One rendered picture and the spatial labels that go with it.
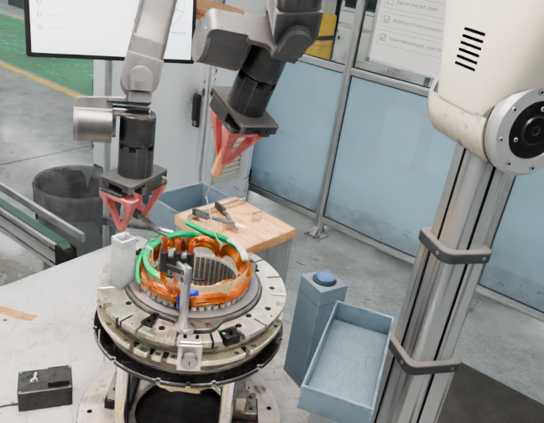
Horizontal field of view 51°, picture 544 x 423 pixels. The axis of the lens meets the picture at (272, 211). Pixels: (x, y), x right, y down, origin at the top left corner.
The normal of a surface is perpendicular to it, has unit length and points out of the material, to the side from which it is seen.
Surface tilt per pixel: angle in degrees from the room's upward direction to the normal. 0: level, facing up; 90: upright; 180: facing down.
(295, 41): 124
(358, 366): 0
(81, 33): 83
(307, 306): 90
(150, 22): 61
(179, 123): 90
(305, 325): 90
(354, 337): 0
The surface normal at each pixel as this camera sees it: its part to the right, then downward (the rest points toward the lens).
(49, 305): 0.14, -0.89
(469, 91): -0.95, 0.00
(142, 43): 0.25, 0.09
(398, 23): -0.60, 0.26
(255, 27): 0.45, -0.48
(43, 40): 0.44, 0.33
